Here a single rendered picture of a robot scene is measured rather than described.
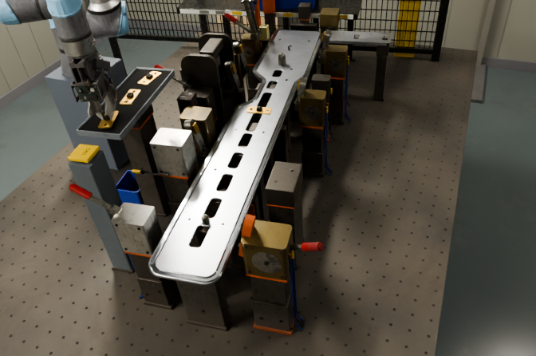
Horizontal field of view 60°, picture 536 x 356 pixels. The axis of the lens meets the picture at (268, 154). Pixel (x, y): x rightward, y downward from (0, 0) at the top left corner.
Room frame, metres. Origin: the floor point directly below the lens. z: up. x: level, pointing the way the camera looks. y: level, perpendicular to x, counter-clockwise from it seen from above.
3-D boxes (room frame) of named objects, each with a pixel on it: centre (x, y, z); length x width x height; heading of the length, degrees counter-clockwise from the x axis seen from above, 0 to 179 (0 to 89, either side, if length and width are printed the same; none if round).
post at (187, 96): (1.34, 0.25, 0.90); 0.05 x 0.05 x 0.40; 72
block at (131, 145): (1.24, 0.40, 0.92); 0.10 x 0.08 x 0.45; 162
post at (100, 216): (1.00, 0.48, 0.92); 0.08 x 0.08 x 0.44; 72
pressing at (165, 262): (1.34, 0.01, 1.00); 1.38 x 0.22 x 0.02; 162
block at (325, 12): (2.02, -0.33, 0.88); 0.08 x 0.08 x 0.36; 72
